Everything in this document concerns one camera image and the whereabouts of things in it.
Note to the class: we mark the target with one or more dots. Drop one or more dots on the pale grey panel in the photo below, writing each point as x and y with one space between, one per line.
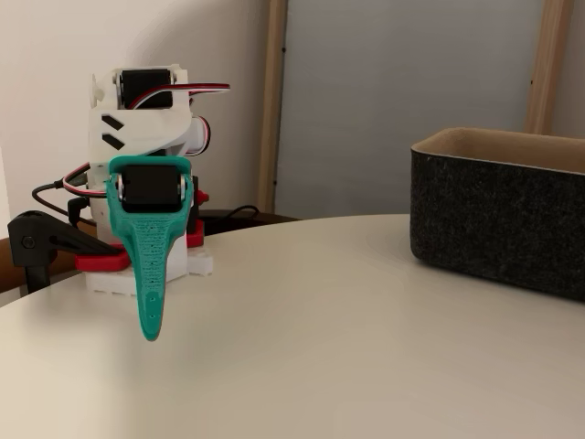
388 114

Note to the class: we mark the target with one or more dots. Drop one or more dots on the teal gripper black servo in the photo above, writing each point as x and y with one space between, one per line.
147 187

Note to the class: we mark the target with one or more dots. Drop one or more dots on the black power plug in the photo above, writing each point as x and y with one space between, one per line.
75 208

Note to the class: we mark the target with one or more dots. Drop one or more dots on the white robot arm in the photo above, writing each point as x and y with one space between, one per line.
137 132

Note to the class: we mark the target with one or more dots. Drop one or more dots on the dark grey felt basket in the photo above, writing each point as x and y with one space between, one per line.
493 215

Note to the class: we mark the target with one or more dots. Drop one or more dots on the black red bar clamp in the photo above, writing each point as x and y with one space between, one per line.
36 231
195 234

